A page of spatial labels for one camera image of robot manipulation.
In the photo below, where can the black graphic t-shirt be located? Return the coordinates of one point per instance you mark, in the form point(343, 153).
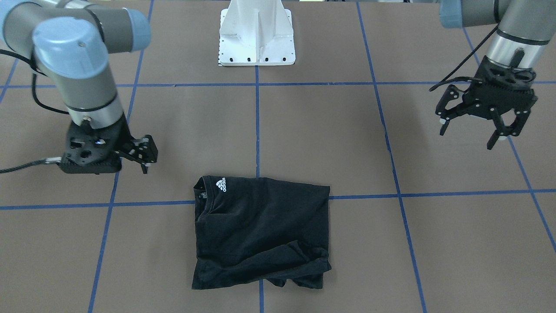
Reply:
point(250, 229)

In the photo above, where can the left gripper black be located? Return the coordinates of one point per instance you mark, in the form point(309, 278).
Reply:
point(478, 104)

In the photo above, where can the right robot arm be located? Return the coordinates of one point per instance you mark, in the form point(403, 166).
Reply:
point(66, 44)

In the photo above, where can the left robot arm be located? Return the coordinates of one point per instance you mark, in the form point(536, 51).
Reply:
point(522, 30)

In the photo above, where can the brown paper table cover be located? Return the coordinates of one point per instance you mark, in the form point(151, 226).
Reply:
point(418, 222)

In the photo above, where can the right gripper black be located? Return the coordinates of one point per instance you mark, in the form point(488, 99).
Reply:
point(123, 138)

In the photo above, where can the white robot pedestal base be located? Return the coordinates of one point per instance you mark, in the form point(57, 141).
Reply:
point(256, 33)

